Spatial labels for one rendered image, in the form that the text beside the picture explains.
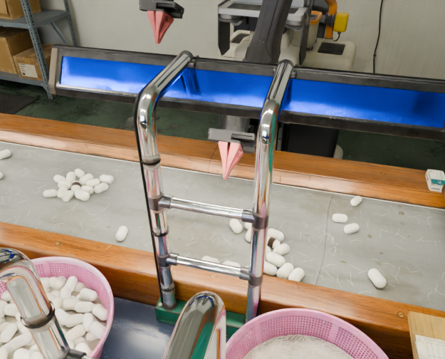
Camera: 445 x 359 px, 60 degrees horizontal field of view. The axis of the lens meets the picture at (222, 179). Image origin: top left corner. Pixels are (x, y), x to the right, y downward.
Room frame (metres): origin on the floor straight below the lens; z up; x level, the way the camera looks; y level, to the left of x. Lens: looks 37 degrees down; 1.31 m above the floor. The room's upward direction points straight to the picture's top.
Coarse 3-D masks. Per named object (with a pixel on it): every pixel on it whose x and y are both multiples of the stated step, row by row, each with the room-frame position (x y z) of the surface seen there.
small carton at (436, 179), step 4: (428, 172) 0.74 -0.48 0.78; (432, 172) 0.73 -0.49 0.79; (436, 172) 0.73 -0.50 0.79; (440, 172) 0.73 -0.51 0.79; (428, 176) 0.73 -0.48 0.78; (432, 176) 0.72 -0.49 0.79; (436, 176) 0.72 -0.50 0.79; (440, 176) 0.72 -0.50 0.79; (444, 176) 0.72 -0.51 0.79; (428, 180) 0.72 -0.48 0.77; (432, 180) 0.70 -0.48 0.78; (436, 180) 0.70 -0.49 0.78; (440, 180) 0.70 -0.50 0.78; (444, 180) 0.70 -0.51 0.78; (428, 184) 0.71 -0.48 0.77; (432, 184) 0.69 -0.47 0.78; (436, 184) 0.69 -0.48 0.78; (440, 184) 0.69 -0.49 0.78; (432, 188) 0.69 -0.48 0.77; (436, 188) 0.69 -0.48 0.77; (440, 188) 0.69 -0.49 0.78
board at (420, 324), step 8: (416, 312) 0.37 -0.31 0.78; (408, 320) 0.36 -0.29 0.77; (416, 320) 0.35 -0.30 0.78; (424, 320) 0.35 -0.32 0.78; (432, 320) 0.35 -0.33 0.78; (440, 320) 0.35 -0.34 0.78; (416, 328) 0.34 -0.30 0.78; (424, 328) 0.34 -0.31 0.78; (432, 328) 0.34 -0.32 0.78; (440, 328) 0.34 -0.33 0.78; (432, 336) 0.32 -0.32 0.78; (440, 336) 0.32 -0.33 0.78; (416, 352) 0.30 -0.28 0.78
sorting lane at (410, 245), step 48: (0, 144) 0.93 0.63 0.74; (0, 192) 0.71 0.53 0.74; (144, 192) 0.71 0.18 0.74; (192, 192) 0.71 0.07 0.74; (240, 192) 0.71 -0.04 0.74; (288, 192) 0.71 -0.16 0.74; (96, 240) 0.56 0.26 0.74; (144, 240) 0.56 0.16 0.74; (192, 240) 0.56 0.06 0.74; (240, 240) 0.56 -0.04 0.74; (288, 240) 0.56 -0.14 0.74; (336, 240) 0.56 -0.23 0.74; (384, 240) 0.56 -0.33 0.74; (432, 240) 0.56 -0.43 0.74; (336, 288) 0.44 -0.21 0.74; (384, 288) 0.44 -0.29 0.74; (432, 288) 0.44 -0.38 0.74
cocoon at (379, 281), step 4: (368, 272) 0.46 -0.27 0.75; (372, 272) 0.46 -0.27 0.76; (376, 272) 0.46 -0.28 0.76; (368, 276) 0.46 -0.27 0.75; (372, 276) 0.45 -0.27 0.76; (376, 276) 0.45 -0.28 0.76; (380, 276) 0.45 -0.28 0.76; (372, 280) 0.45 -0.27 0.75; (376, 280) 0.44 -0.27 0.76; (380, 280) 0.44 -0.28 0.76; (384, 280) 0.44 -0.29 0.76; (376, 284) 0.44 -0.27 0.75; (380, 284) 0.44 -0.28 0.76; (384, 284) 0.44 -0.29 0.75
